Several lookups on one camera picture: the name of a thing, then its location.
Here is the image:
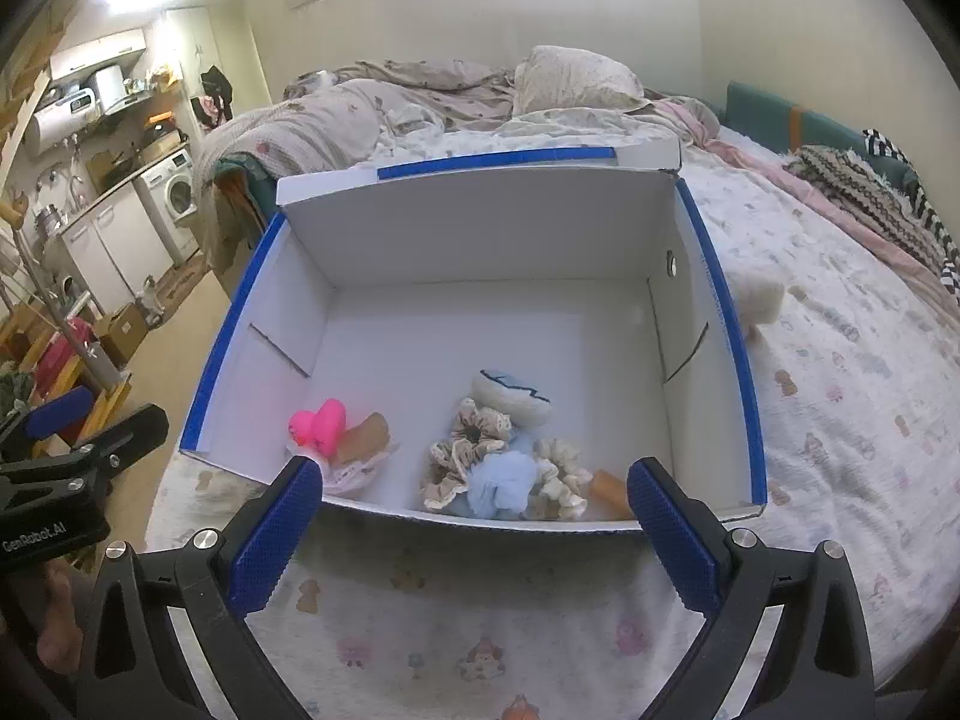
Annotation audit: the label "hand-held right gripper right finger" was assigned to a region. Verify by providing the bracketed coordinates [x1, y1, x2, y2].
[626, 456, 878, 720]

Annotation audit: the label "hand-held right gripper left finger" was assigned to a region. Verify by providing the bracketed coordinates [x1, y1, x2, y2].
[75, 454, 325, 720]

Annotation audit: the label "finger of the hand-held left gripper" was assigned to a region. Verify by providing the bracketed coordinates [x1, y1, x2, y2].
[0, 385, 95, 458]
[45, 403, 170, 500]

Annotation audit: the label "orange tan soft piece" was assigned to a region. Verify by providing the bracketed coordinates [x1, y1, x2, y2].
[589, 469, 638, 522]

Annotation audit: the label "clear frilly soft item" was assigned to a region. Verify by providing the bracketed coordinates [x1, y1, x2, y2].
[289, 442, 402, 496]

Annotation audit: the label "pink rubber toy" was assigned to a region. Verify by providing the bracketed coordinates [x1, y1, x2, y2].
[289, 399, 348, 458]

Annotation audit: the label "cream scrunchie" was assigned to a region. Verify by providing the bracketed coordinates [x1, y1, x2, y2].
[529, 437, 593, 522]

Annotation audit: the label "tan soft cylinder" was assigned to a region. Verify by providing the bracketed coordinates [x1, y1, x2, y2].
[334, 412, 391, 466]

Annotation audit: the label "light blue fluffy scrunchie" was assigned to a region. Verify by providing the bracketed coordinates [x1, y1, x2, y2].
[466, 450, 539, 518]

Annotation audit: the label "floral beige scrunchie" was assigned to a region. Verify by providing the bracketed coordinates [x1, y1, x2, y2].
[450, 399, 515, 458]

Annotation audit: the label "white blue plush toy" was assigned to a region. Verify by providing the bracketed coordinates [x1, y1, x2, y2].
[471, 369, 554, 425]

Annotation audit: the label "blue and white cardboard box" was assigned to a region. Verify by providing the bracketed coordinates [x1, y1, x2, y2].
[178, 136, 770, 537]

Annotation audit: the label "person's left hand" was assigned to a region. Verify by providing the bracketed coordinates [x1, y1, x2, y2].
[34, 559, 87, 672]

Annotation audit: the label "yellow wooden rack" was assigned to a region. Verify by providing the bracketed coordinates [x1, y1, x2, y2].
[0, 315, 132, 451]

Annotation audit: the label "red bag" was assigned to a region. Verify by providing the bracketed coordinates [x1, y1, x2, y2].
[34, 319, 95, 391]

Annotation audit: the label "grey metal pole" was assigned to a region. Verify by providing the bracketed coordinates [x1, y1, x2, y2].
[11, 232, 121, 383]

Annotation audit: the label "brown cardboard box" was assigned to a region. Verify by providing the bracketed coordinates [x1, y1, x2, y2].
[96, 302, 149, 368]

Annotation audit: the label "brown doormat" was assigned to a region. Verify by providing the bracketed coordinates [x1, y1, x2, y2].
[154, 259, 211, 305]

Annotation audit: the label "white kitchen cabinet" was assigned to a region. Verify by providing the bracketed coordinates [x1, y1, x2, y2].
[60, 184, 177, 316]

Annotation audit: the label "bed with cartoon print sheet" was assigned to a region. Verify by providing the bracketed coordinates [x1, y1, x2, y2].
[142, 120, 960, 720]

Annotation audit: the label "white washing machine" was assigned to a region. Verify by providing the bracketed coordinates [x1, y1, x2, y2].
[139, 148, 202, 267]

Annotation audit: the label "white fluffy plush item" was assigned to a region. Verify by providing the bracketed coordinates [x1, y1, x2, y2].
[731, 270, 786, 335]

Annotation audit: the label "teal upholstered chair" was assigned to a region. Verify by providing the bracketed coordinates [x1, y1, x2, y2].
[212, 152, 271, 241]

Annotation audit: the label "white water heater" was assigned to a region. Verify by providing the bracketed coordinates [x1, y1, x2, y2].
[28, 86, 102, 158]

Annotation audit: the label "hanging dark clothes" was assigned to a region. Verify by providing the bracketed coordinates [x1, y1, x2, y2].
[191, 65, 235, 125]

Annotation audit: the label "rumpled beige duvet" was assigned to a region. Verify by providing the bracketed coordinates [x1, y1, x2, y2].
[191, 56, 526, 203]

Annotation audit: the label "pink blanket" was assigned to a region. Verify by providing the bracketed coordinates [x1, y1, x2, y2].
[645, 94, 960, 308]

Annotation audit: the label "patterned knit blanket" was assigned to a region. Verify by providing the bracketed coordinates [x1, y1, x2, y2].
[784, 144, 927, 263]

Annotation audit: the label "black and white striped garment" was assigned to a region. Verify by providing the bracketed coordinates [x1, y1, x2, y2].
[861, 127, 960, 293]

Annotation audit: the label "teal padded headboard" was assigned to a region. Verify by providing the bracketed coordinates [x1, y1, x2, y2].
[724, 80, 920, 181]

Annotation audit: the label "beige patterned pillow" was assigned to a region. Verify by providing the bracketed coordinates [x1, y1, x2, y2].
[514, 45, 646, 117]

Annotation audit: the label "white wall cabinet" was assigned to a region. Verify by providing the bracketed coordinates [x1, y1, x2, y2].
[49, 28, 147, 80]

